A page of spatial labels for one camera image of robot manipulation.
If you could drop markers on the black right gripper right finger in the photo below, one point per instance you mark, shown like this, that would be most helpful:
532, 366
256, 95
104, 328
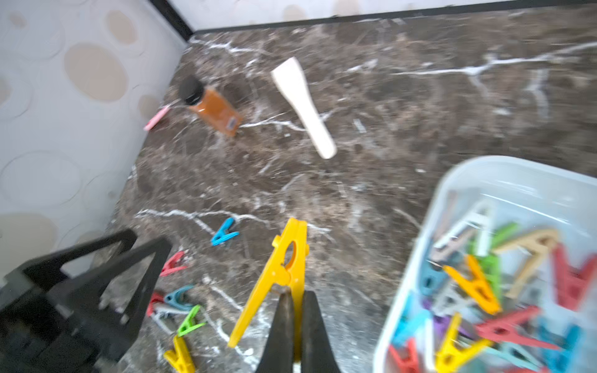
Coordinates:
317, 354

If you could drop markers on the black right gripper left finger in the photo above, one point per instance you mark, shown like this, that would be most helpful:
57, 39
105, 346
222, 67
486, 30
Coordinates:
278, 354

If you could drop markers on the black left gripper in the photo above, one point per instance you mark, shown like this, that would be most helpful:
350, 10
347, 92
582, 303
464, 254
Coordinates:
83, 322

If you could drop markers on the yellow clothespin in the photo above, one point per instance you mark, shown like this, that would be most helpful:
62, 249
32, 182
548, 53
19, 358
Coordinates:
285, 267
180, 358

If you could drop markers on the white plastic storage box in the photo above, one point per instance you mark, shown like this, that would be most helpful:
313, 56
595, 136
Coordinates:
434, 326

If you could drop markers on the tan clothespin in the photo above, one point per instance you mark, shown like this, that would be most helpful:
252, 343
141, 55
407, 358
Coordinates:
539, 243

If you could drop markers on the dark red clothespin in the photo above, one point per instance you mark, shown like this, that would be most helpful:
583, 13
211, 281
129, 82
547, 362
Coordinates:
156, 297

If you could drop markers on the green clothespin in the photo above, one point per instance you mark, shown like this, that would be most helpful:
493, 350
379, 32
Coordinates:
190, 323

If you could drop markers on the teal large clothespin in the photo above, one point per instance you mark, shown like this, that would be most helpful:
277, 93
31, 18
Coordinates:
178, 299

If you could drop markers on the blue clothespin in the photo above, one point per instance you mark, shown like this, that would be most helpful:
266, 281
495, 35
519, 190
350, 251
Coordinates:
224, 233

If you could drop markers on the orange clothespin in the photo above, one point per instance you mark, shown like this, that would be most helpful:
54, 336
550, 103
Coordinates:
476, 286

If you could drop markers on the pink pen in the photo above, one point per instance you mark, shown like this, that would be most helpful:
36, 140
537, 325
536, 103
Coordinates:
157, 118

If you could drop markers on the amber jar black lid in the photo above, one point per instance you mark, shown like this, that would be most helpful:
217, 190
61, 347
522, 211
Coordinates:
210, 106

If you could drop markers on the wooden spatula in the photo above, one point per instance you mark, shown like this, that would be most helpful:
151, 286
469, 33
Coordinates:
290, 80

